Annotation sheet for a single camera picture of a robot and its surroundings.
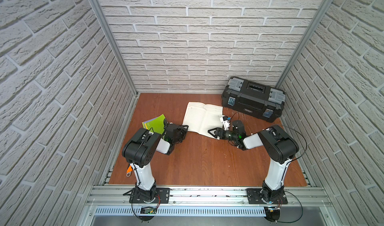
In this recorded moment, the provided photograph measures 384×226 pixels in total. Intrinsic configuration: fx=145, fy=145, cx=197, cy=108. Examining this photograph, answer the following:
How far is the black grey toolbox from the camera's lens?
3.09ft

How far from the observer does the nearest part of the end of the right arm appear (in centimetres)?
78

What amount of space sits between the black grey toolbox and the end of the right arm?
205 millimetres
